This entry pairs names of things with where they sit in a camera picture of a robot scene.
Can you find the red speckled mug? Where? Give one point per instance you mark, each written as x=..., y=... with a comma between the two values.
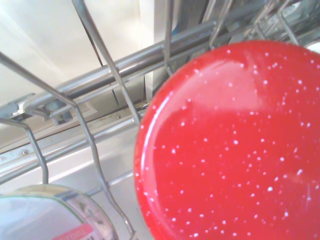
x=225, y=150

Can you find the built-in dishwasher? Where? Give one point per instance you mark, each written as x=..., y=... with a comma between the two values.
x=150, y=53

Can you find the dark blue labelled plate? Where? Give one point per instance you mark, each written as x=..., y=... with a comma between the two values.
x=37, y=215

